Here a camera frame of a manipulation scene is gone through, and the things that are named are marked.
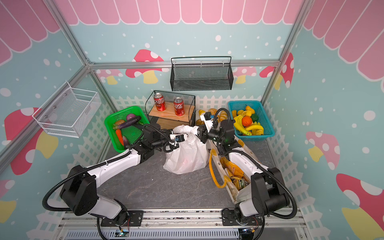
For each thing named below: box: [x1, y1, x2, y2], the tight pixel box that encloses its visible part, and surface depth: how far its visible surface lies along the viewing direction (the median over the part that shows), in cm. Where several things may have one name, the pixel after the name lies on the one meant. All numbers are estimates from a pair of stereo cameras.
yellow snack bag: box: [220, 157, 245, 190], surface depth 81 cm
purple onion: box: [126, 113, 135, 121], surface depth 115 cm
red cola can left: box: [153, 92, 166, 112], surface depth 96 cm
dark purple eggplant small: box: [122, 136, 132, 149], surface depth 102 cm
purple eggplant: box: [117, 116, 141, 129], surface depth 111 cm
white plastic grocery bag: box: [163, 124, 209, 175], surface depth 85 cm
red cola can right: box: [173, 96, 185, 116], surface depth 92 cm
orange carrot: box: [116, 129, 124, 147], surface depth 107 cm
